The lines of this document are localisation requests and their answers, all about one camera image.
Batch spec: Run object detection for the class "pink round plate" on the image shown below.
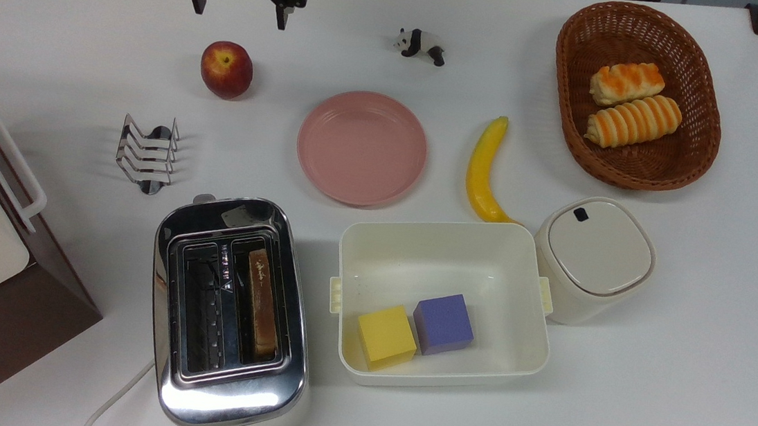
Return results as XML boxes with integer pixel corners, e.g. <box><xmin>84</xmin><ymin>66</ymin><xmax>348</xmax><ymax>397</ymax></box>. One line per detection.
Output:
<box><xmin>291</xmin><ymin>85</ymin><xmax>433</xmax><ymax>213</ymax></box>

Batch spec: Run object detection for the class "brown toast slice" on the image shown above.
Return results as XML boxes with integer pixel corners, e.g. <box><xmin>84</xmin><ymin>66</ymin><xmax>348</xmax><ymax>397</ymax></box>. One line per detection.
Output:
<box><xmin>239</xmin><ymin>248</ymin><xmax>288</xmax><ymax>361</ymax></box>

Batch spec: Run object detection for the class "bread roll with orange glaze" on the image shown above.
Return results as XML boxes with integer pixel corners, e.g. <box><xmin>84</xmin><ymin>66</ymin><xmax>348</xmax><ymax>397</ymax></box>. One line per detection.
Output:
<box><xmin>587</xmin><ymin>57</ymin><xmax>668</xmax><ymax>113</ymax></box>

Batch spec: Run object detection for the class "striped spiral bread roll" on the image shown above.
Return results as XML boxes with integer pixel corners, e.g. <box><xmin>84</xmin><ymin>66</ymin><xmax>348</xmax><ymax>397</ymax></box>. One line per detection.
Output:
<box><xmin>582</xmin><ymin>88</ymin><xmax>685</xmax><ymax>157</ymax></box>

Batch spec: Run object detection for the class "red apple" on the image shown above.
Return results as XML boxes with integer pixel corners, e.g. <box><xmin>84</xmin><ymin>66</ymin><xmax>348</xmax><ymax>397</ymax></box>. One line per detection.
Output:
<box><xmin>197</xmin><ymin>39</ymin><xmax>257</xmax><ymax>103</ymax></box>

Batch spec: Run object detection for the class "metal toast rack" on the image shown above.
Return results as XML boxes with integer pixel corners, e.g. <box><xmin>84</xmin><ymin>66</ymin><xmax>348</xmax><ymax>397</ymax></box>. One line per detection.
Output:
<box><xmin>112</xmin><ymin>112</ymin><xmax>183</xmax><ymax>198</ymax></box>

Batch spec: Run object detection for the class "black white panda figurine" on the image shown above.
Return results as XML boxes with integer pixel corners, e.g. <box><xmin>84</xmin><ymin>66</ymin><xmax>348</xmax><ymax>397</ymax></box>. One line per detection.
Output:
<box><xmin>392</xmin><ymin>26</ymin><xmax>449</xmax><ymax>68</ymax></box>

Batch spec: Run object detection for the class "yellow banana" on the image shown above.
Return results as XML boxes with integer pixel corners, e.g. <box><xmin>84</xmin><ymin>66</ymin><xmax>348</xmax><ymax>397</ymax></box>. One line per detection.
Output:
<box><xmin>462</xmin><ymin>113</ymin><xmax>529</xmax><ymax>227</ymax></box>

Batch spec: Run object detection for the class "cream rectangular plastic container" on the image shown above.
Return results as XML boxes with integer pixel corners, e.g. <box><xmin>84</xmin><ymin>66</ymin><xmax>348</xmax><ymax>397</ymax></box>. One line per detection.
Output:
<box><xmin>320</xmin><ymin>206</ymin><xmax>563</xmax><ymax>405</ymax></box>

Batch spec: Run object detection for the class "yellow foam cube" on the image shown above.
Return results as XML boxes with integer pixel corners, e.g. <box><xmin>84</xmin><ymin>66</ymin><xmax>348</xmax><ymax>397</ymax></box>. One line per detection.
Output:
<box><xmin>353</xmin><ymin>301</ymin><xmax>422</xmax><ymax>376</ymax></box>

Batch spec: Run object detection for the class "purple foam cube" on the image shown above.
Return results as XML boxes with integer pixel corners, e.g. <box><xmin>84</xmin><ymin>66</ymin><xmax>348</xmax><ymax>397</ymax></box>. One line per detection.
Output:
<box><xmin>409</xmin><ymin>289</ymin><xmax>480</xmax><ymax>360</ymax></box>

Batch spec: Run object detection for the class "chrome two-slot toaster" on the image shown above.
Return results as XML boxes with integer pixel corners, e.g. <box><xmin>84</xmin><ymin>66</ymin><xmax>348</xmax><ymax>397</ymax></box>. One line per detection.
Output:
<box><xmin>137</xmin><ymin>188</ymin><xmax>327</xmax><ymax>426</ymax></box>

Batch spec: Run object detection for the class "brown box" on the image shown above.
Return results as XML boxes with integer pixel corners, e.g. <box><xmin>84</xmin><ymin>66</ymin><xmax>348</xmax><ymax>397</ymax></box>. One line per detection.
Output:
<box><xmin>0</xmin><ymin>89</ymin><xmax>125</xmax><ymax>426</ymax></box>

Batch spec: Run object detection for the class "cream canister with lid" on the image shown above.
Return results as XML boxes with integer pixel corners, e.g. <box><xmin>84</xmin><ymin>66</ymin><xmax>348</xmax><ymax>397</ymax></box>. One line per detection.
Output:
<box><xmin>525</xmin><ymin>190</ymin><xmax>663</xmax><ymax>334</ymax></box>

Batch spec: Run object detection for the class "brown wicker basket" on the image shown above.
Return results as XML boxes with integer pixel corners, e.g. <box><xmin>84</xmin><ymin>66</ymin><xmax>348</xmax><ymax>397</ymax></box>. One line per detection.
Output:
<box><xmin>543</xmin><ymin>0</ymin><xmax>734</xmax><ymax>199</ymax></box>

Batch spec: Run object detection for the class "white toaster power cable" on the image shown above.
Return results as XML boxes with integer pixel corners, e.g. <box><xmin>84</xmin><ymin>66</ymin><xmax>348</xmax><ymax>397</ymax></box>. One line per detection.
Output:
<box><xmin>79</xmin><ymin>352</ymin><xmax>157</xmax><ymax>426</ymax></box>

